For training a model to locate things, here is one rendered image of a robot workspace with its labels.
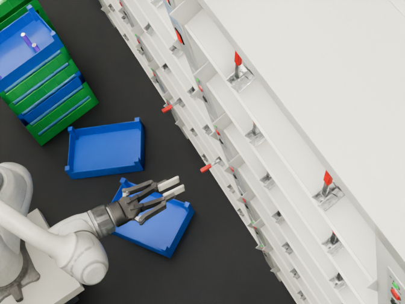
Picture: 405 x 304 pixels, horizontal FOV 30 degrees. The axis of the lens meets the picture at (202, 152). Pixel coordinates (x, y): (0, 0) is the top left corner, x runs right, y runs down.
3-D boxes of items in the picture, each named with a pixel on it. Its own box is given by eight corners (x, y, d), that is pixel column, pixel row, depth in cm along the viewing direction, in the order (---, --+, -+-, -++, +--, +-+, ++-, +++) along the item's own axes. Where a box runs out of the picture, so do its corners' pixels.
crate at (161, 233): (102, 230, 288) (96, 222, 281) (128, 186, 295) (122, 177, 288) (170, 259, 276) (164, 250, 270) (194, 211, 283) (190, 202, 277)
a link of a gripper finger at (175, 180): (159, 192, 232) (158, 190, 232) (179, 182, 233) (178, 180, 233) (158, 187, 229) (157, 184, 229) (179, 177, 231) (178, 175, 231)
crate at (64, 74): (17, 116, 292) (8, 105, 285) (-7, 85, 302) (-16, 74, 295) (79, 70, 297) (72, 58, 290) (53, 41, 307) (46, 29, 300)
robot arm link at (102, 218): (102, 243, 226) (120, 235, 228) (96, 230, 219) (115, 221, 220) (90, 220, 231) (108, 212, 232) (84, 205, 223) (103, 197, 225)
